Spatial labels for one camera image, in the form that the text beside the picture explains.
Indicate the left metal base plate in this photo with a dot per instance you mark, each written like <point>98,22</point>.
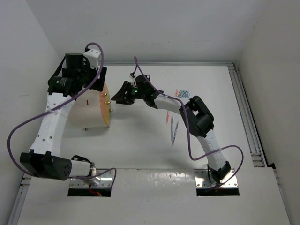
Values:
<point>103,181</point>

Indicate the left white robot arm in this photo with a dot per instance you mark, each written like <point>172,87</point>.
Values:
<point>78,72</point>

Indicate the right grey pen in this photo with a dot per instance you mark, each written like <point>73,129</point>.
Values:
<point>175,133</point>

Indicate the metal base plate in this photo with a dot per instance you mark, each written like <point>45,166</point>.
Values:
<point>103,181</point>
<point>202,180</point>

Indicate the left blue pen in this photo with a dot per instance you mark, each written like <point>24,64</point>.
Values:
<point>171,128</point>

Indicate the right blue tape jar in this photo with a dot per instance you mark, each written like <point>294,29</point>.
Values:
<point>183,93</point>

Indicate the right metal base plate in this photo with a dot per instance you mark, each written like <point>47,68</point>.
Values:
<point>202,180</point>

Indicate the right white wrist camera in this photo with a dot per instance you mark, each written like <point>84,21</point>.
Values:
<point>132,77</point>

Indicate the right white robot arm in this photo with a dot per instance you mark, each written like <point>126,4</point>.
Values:
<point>195,114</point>

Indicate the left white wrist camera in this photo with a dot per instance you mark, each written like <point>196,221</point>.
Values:
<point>93,57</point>

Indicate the lower red pen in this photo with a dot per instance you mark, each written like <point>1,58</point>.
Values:
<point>167,117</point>

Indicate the round drawer cabinet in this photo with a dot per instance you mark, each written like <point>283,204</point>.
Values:
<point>91,110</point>

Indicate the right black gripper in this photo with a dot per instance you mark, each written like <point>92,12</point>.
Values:
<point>123,97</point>

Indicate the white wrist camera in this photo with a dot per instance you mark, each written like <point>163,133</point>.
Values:
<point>132,77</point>
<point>93,57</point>

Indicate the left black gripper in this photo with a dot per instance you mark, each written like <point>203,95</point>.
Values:
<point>97,85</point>

